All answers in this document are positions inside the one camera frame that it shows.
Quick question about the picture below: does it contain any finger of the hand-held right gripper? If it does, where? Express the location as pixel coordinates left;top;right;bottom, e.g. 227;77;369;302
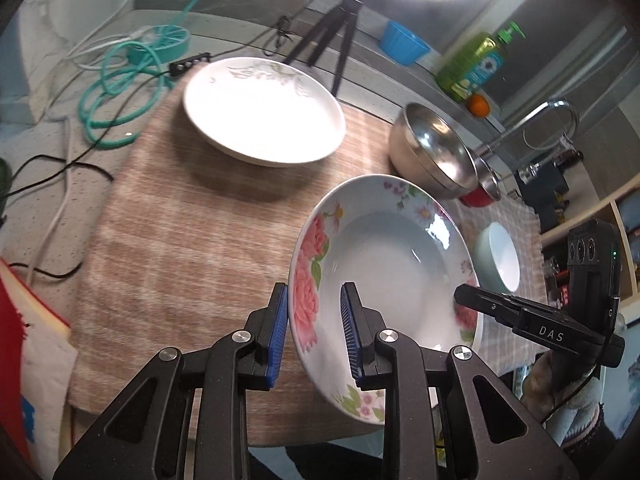
453;284;523;335

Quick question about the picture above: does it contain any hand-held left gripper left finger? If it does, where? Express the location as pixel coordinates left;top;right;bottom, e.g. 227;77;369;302
52;282;291;480

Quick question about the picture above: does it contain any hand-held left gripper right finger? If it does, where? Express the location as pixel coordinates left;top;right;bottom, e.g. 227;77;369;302
340;282;583;480

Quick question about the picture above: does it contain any pale blue bowl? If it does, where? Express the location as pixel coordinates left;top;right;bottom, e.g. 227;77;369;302
472;221;522;293

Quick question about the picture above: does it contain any pink floral plate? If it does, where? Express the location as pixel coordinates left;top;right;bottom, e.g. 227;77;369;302
289;174;485;425

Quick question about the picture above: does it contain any small steel bowl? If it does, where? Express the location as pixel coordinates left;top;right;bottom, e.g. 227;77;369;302
459;155;502;208

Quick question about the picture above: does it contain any large steel bowl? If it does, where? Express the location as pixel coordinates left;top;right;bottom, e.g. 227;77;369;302
389;102;478;200

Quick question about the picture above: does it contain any white leaf print plate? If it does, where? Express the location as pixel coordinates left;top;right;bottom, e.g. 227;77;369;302
182;57;347;168

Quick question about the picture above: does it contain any person's right forearm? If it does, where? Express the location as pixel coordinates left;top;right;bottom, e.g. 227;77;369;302
520;350;621;461

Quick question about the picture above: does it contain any tan checked cloth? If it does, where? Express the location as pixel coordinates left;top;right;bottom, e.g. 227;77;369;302
67;72;543;448

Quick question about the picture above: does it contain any metal faucet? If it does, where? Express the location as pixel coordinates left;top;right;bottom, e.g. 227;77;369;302
472;99;581;171

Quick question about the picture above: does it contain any white paper bag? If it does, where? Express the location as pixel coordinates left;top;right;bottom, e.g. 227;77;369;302
20;325;78;466

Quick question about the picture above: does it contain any green soap bottle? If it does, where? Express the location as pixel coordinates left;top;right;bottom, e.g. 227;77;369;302
435;21;526;103

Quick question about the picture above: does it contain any red book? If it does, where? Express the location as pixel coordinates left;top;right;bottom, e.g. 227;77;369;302
0;257;71;466

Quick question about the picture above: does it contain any blue plastic cup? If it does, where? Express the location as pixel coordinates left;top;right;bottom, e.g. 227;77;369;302
380;20;432;67

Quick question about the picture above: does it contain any black inline remote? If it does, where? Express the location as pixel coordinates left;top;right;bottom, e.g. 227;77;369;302
169;52;211;77

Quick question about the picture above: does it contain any teal round power strip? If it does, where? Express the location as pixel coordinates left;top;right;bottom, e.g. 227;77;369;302
125;25;191;63

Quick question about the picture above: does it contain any black tripod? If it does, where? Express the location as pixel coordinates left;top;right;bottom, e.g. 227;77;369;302
282;0;371;97

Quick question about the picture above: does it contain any white cable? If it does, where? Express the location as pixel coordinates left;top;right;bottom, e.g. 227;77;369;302
25;25;146;283

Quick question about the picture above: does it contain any teal power strip with cable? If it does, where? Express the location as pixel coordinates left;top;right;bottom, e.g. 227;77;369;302
80;0;236;150

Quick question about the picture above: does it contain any thin black light cable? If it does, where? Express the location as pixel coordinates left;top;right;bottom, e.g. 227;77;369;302
207;14;321;61

